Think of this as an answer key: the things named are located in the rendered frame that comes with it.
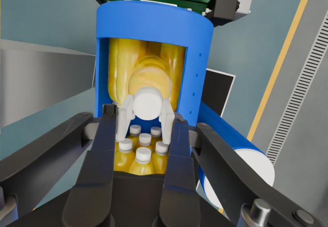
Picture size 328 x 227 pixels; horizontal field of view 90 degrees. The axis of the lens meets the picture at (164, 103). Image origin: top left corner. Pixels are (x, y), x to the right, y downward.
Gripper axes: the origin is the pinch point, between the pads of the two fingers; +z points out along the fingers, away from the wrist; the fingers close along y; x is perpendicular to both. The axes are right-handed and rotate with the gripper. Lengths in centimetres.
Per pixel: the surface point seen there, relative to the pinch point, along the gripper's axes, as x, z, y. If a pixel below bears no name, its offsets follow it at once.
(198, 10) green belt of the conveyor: 26, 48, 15
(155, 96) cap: 1.8, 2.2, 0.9
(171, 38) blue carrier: 10.2, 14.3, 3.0
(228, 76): 0, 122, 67
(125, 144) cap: -17.4, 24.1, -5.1
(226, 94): -16, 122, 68
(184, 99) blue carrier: -1.1, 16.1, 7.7
